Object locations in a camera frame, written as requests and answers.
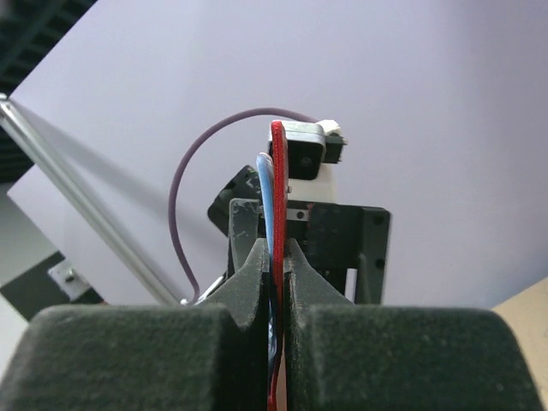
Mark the red leather card holder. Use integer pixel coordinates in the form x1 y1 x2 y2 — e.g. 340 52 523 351
256 120 288 410

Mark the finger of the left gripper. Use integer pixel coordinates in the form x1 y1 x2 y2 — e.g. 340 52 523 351
227 198 259 277

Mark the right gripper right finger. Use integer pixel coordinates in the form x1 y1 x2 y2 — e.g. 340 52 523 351
285 241 544 410

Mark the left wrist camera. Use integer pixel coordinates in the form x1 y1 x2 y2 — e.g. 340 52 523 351
269 120 347 203

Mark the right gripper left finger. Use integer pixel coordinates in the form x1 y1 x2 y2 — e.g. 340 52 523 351
1 240 269 410

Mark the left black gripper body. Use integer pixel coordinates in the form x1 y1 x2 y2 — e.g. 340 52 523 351
207 165 390 304

